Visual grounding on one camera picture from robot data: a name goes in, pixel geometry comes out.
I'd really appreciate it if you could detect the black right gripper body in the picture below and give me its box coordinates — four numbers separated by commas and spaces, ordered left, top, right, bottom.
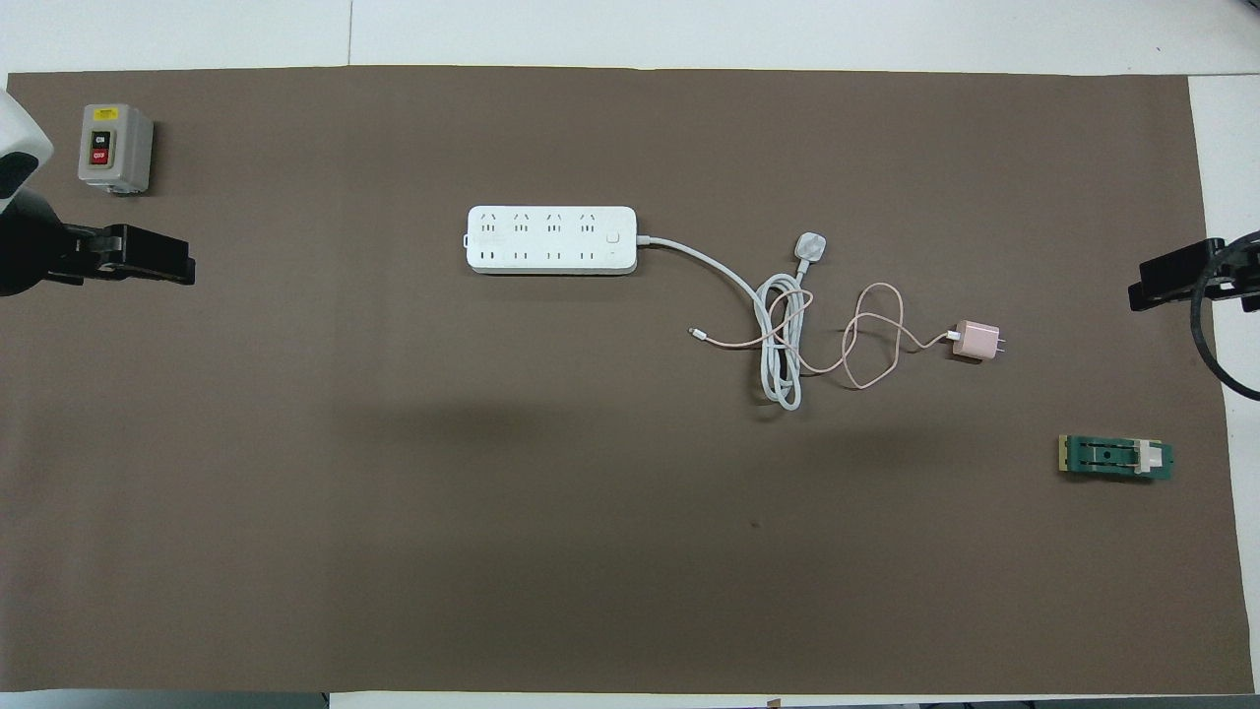
1213, 254, 1260, 314

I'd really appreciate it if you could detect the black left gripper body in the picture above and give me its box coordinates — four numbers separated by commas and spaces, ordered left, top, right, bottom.
0, 189, 124, 298

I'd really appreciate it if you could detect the pink charger block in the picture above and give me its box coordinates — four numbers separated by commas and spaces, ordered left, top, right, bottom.
949, 320, 1007, 361

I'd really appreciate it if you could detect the pink charging cable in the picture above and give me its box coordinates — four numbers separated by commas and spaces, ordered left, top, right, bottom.
688, 284, 958, 391

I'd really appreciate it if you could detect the white power strip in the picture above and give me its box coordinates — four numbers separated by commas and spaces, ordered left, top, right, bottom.
466, 205, 639, 276

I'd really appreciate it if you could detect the brown table mat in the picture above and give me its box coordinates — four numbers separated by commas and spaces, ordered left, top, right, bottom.
0, 66, 1243, 693

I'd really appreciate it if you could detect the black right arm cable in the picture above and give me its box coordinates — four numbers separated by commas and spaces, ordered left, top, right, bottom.
1190, 231, 1260, 403

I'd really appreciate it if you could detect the grey on off switch box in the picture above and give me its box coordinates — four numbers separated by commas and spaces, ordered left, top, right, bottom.
78, 103, 155, 195

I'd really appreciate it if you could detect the green knife switch block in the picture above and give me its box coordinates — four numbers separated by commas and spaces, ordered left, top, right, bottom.
1058, 434, 1175, 483

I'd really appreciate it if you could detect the white power cord with plug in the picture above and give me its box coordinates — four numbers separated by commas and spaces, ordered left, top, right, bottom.
636, 231, 828, 413

